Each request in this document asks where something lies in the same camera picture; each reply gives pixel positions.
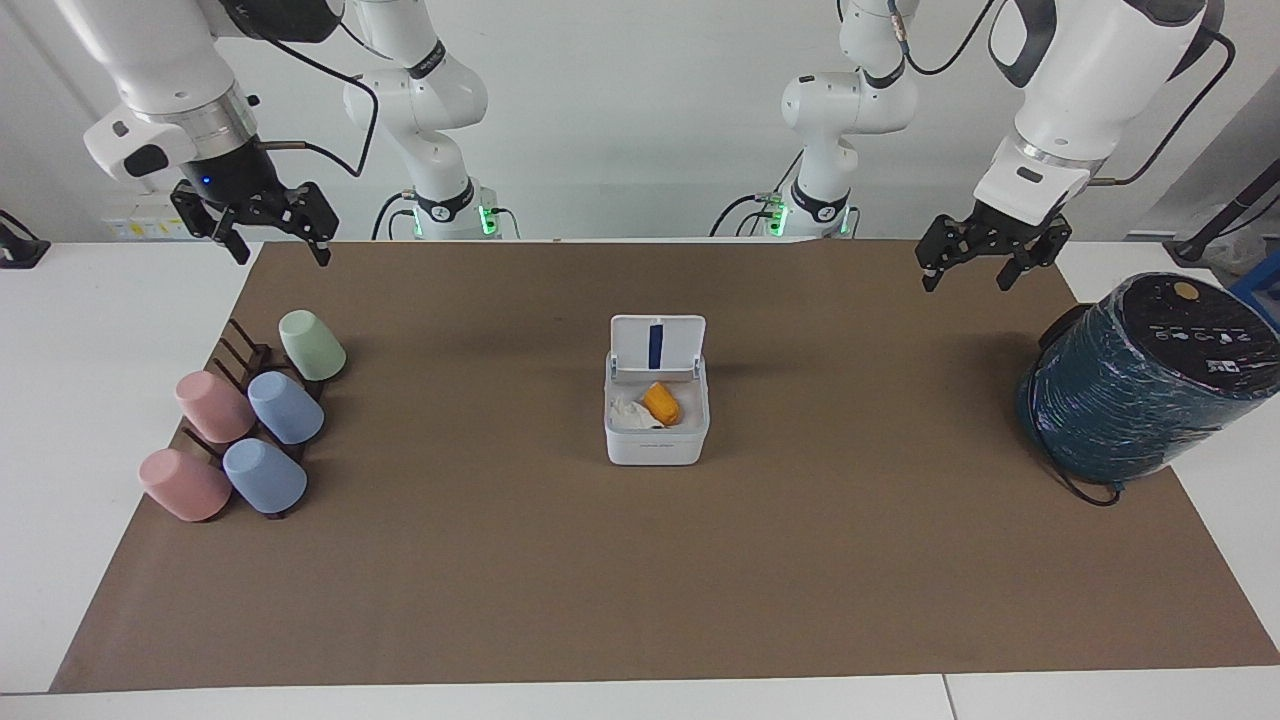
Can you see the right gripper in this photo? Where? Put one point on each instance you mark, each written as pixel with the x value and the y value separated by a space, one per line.
pixel 235 178

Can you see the orange crumpled trash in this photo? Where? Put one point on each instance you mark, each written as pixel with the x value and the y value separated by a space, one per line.
pixel 662 403

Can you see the blue frame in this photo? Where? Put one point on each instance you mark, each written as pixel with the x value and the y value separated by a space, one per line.
pixel 1262 290

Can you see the pink cup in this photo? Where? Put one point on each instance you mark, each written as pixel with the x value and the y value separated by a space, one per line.
pixel 185 486
pixel 214 408

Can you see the white crumpled tissue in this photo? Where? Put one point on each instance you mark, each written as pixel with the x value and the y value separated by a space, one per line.
pixel 628 412

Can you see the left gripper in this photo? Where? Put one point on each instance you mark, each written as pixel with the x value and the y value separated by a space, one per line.
pixel 1012 232

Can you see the blue cup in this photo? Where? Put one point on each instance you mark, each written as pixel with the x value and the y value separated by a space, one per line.
pixel 264 477
pixel 286 408

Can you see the dark brown cup rack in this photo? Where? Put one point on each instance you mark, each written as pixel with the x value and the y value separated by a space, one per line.
pixel 250 355

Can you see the green cup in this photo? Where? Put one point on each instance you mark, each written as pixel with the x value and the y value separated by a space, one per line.
pixel 312 345

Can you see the black stand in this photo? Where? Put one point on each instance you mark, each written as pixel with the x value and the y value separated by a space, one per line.
pixel 1215 228
pixel 18 248

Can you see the dark teal wrapped spool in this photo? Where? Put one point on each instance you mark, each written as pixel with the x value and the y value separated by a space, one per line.
pixel 1130 400

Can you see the white bin with hinged lid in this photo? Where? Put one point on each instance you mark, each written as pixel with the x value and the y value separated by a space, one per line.
pixel 655 440

